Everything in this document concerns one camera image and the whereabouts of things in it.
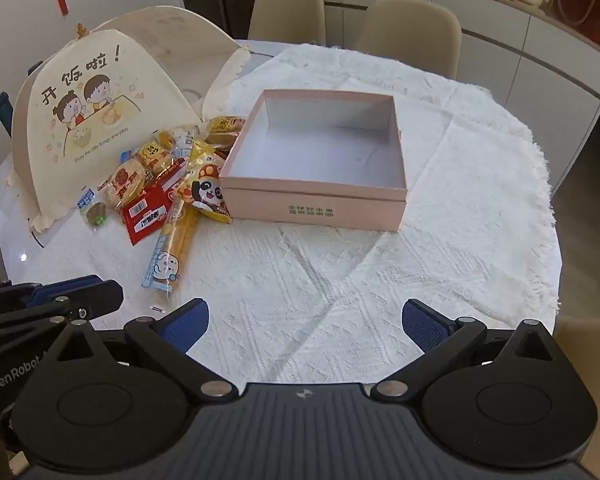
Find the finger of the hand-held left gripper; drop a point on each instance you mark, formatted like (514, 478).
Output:
(100, 296)
(47, 294)

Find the round red-label rice cracker packet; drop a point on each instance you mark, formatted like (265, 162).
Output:
(124, 184)

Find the beige dining chair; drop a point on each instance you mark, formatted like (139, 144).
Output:
(287, 12)
(410, 35)

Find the pile of mixed snack packets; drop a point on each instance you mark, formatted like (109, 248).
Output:
(200, 180)

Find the round yellow cracker packet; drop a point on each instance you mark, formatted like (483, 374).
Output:
(154, 152)

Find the cream cartoon-print food cover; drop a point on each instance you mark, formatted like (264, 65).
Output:
(100, 110)

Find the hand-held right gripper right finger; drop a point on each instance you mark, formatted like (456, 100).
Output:
(424, 327)

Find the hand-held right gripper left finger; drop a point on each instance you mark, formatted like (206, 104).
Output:
(186, 327)

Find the pink cardboard box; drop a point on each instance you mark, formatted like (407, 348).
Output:
(320, 160)

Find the red snack packet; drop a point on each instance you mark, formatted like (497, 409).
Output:
(147, 215)

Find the white sideboard cabinet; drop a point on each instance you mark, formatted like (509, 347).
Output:
(520, 45)

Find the white knitted tablecloth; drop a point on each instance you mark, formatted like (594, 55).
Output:
(380, 270)

